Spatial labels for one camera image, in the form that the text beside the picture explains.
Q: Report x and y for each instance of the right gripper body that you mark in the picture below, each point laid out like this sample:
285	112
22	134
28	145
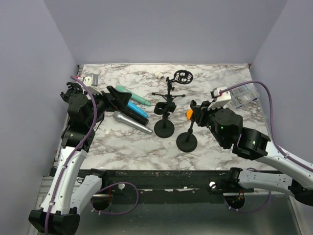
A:
206	113

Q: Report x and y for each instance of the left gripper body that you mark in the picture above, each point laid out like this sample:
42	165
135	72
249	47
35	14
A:
108	105

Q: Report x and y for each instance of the orange tape measure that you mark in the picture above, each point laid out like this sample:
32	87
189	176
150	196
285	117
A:
189	114

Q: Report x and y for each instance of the blue microphone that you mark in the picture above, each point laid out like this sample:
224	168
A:
136	109

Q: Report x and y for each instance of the mint green microphone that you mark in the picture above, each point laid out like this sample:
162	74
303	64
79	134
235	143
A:
134	96

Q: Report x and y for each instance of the grey microphone silver grille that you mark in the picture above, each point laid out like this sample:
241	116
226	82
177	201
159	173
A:
118	116

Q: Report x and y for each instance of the black microphone silver grille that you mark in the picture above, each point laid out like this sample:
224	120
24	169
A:
135	116

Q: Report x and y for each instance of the black round-base shock-mount stand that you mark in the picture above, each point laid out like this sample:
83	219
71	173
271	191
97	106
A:
72	89

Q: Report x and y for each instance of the black round-base stand front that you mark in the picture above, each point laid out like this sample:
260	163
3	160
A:
186	141

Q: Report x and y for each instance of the white pipe elbow fitting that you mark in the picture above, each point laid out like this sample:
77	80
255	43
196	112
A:
159	75

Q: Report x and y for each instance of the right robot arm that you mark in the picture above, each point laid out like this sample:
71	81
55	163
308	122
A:
295	176

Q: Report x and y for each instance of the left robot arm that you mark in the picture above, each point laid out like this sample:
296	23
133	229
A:
59	213

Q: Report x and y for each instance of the clear plastic screw box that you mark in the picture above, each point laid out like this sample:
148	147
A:
243	95

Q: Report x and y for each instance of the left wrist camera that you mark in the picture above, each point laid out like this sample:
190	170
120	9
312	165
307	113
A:
91	82

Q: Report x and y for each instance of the black mounting rail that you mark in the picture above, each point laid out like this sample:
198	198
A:
169	186

